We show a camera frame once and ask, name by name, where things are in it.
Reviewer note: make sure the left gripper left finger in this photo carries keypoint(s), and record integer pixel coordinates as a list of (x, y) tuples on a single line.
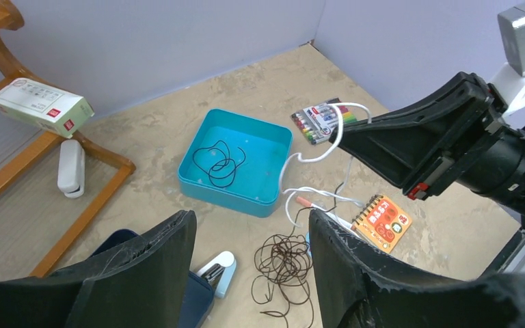
[(139, 283)]

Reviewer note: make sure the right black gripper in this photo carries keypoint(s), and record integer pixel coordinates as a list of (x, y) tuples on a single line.
[(456, 134)]

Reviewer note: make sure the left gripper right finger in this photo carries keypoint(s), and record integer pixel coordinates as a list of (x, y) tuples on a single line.
[(361, 286)]

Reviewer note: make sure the dark blue square tray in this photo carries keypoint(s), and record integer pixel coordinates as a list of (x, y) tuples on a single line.
[(198, 298)]

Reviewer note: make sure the orange small notebook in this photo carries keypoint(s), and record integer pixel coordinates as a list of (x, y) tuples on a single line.
[(382, 222)]

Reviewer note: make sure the white blue small device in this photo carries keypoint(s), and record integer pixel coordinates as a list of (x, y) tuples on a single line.
[(219, 272)]

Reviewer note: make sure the marker pen set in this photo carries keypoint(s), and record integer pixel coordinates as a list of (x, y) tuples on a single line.
[(316, 123)]

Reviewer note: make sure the orange white pen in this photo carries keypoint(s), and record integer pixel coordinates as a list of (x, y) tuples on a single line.
[(306, 203)]

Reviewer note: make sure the wooden shelf rack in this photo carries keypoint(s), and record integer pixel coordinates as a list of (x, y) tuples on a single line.
[(38, 224)]

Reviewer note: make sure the teal square tray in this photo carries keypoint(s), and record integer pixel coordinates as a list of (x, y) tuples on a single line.
[(234, 161)]

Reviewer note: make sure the white cardboard box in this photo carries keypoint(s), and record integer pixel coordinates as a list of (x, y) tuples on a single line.
[(45, 106)]

